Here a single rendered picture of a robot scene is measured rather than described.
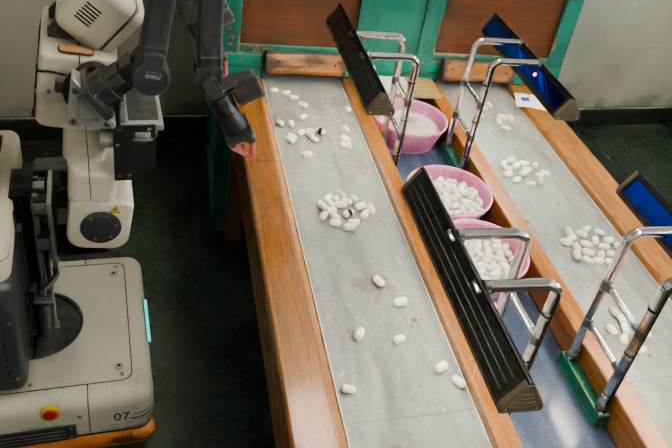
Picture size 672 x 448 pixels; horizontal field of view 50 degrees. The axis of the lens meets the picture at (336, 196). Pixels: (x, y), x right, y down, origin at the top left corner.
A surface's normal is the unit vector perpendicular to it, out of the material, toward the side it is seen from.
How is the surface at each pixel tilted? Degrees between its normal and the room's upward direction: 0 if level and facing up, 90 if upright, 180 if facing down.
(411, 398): 0
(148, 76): 90
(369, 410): 0
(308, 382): 0
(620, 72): 90
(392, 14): 90
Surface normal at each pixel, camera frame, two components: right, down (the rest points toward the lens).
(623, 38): 0.28, 0.59
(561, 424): 0.14, -0.80
